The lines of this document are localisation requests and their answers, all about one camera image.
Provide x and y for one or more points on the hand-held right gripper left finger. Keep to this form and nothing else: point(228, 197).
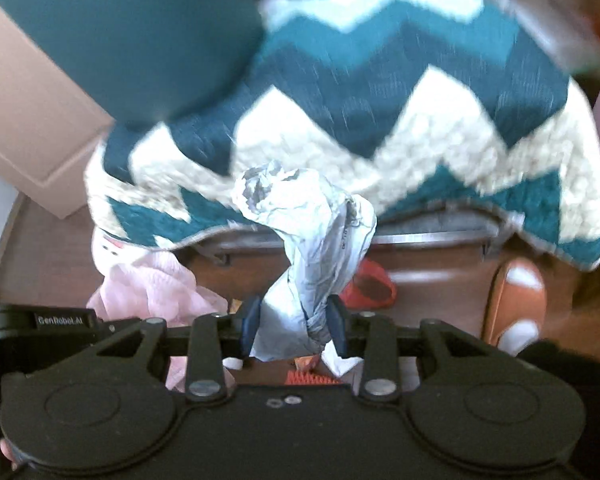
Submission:
point(250, 325)

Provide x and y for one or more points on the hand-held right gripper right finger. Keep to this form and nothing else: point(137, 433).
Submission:
point(337, 327)

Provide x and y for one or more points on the grey plastic bag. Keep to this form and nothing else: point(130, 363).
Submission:
point(310, 260)

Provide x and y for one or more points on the teal plastic waste bin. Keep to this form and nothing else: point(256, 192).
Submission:
point(130, 35)

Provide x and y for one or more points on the orange ridged item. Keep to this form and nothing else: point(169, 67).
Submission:
point(312, 379)

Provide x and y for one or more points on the pink cloth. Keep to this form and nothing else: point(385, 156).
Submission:
point(145, 285)

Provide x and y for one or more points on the person's foot in orange slipper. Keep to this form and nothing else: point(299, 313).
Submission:
point(515, 290)

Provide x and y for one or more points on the beige wooden door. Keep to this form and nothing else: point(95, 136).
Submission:
point(35, 125)

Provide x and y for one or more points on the teal cream zigzag quilt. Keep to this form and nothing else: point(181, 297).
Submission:
point(380, 125)

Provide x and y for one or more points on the dark bench frame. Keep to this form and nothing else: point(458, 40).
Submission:
point(430, 225)

